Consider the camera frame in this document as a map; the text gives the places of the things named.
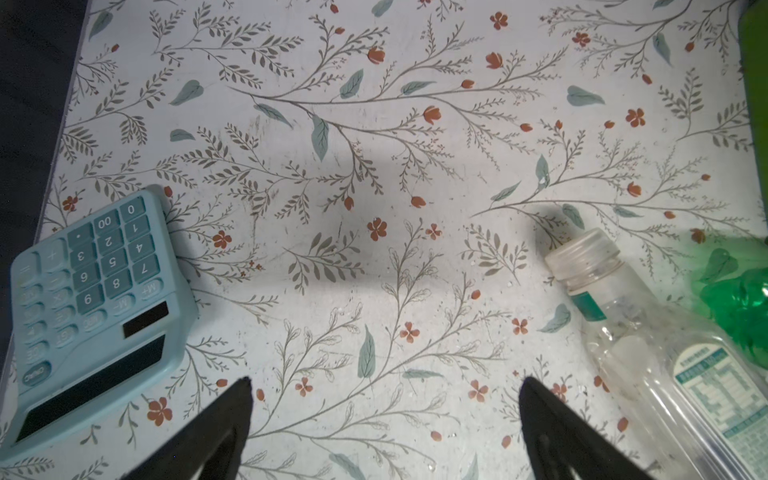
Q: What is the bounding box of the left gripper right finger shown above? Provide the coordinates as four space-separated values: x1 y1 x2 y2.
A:
518 377 651 480

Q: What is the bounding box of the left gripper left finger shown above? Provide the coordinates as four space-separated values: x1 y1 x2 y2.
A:
126 377 253 480

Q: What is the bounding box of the green bottle near bin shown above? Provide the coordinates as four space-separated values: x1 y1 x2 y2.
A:
700 268 767 370

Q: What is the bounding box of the green bin with black liner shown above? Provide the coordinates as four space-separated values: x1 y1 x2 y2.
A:
738 0 768 207

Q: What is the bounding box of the clear bottle green-white label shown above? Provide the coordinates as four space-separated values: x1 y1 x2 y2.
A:
545 229 767 479

